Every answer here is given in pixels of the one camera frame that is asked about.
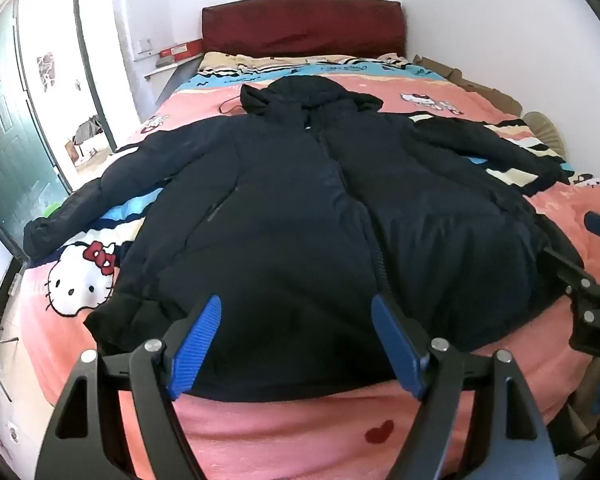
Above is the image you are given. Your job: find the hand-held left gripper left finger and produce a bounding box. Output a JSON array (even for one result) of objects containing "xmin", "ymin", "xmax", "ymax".
[{"xmin": 37, "ymin": 294, "xmax": 224, "ymax": 480}]

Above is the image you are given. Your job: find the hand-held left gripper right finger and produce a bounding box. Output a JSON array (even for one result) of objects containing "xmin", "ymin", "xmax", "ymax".
[{"xmin": 371, "ymin": 294, "xmax": 556, "ymax": 480}]

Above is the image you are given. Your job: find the dark navy puffer jacket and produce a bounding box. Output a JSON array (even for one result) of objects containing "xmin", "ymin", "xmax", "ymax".
[{"xmin": 22, "ymin": 76, "xmax": 586, "ymax": 406}]

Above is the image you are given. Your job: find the woven straw fan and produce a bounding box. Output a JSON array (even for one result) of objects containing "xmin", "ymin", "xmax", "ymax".
[{"xmin": 522, "ymin": 111, "xmax": 566, "ymax": 153}]

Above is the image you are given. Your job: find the pink cartoon cat blanket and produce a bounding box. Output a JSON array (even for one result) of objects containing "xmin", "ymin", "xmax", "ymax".
[{"xmin": 0, "ymin": 51, "xmax": 600, "ymax": 480}]

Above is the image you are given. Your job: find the brown cardboard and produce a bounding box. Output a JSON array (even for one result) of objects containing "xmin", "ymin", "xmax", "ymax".
[{"xmin": 412, "ymin": 54, "xmax": 523, "ymax": 116}]

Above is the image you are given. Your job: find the dark cloth pile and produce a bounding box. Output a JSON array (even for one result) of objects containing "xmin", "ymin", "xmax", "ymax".
[{"xmin": 71, "ymin": 116, "xmax": 106, "ymax": 146}]

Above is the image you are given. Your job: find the green door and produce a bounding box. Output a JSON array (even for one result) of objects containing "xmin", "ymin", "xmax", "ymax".
[{"xmin": 0, "ymin": 7, "xmax": 66, "ymax": 256}]

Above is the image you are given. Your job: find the red box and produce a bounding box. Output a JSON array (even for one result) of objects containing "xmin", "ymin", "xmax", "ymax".
[{"xmin": 159, "ymin": 42, "xmax": 203, "ymax": 59}]

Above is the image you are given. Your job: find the paper cutout window sticker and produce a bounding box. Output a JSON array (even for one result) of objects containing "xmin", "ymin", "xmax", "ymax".
[{"xmin": 36, "ymin": 52, "xmax": 56, "ymax": 92}]

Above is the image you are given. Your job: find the dark red headboard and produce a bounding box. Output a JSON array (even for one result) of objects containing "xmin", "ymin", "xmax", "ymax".
[{"xmin": 201, "ymin": 0, "xmax": 407, "ymax": 58}]

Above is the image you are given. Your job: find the white wall shelf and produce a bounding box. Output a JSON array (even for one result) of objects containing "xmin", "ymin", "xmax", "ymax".
[{"xmin": 144, "ymin": 55, "xmax": 201, "ymax": 81}]

